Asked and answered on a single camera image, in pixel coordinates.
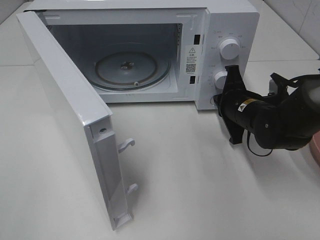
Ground pink round plate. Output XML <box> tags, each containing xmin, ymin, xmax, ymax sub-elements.
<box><xmin>309</xmin><ymin>132</ymin><xmax>320</xmax><ymax>166</ymax></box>

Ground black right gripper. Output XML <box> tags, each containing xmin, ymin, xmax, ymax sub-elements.
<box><xmin>213</xmin><ymin>65</ymin><xmax>278</xmax><ymax>145</ymax></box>

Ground white microwave oven body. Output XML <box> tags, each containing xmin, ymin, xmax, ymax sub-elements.
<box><xmin>22</xmin><ymin>0</ymin><xmax>260</xmax><ymax>110</ymax></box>

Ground white round knob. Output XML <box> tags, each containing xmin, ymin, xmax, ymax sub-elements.
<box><xmin>213</xmin><ymin>70</ymin><xmax>228</xmax><ymax>89</ymax></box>
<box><xmin>217</xmin><ymin>37</ymin><xmax>241</xmax><ymax>60</ymax></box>

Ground round white door button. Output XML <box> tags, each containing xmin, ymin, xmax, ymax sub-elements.
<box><xmin>210</xmin><ymin>96</ymin><xmax>217</xmax><ymax>109</ymax></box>

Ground lower white round knob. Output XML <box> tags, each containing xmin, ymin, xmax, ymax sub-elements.
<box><xmin>213</xmin><ymin>70</ymin><xmax>228</xmax><ymax>89</ymax></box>

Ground upper white round knob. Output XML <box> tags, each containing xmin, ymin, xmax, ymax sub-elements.
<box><xmin>217</xmin><ymin>37</ymin><xmax>241</xmax><ymax>60</ymax></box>

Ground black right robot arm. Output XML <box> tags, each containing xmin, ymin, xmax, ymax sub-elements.
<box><xmin>213</xmin><ymin>65</ymin><xmax>320</xmax><ymax>151</ymax></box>

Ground white warning label sticker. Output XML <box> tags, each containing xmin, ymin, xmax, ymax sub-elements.
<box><xmin>184</xmin><ymin>44</ymin><xmax>201</xmax><ymax>75</ymax></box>

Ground white microwave door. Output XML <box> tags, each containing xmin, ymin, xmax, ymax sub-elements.
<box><xmin>17</xmin><ymin>11</ymin><xmax>138</xmax><ymax>229</ymax></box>

